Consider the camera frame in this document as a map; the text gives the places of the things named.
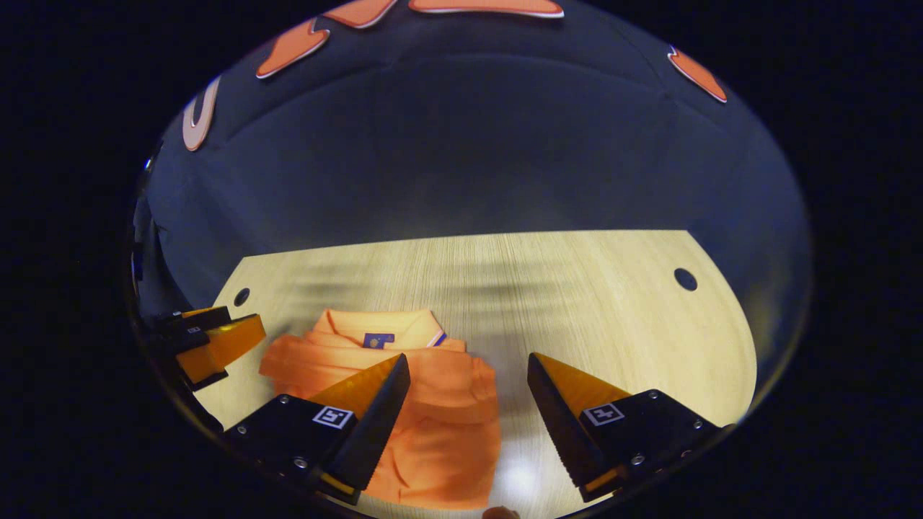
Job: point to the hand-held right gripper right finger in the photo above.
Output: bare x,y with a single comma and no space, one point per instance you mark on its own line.
559,422

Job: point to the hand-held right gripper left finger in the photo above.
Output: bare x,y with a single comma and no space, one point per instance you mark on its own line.
375,422

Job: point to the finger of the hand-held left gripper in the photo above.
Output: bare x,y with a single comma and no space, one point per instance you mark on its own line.
195,321
231,342

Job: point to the orange T-shirt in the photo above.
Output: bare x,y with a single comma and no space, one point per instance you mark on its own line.
447,432

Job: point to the black backdrop cloth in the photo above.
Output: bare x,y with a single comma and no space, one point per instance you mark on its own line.
469,144

